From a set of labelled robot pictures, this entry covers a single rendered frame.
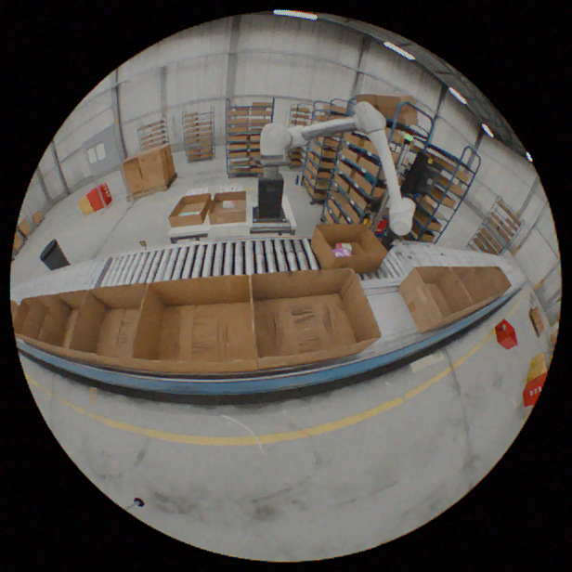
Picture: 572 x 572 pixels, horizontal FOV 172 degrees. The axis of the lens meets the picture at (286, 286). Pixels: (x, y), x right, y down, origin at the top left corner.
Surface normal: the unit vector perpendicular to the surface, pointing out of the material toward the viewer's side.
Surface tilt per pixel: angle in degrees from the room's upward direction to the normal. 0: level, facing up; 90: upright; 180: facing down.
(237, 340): 1
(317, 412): 0
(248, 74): 90
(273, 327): 1
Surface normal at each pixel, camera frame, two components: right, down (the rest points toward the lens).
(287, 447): 0.10, -0.60
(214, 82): 0.16, 0.80
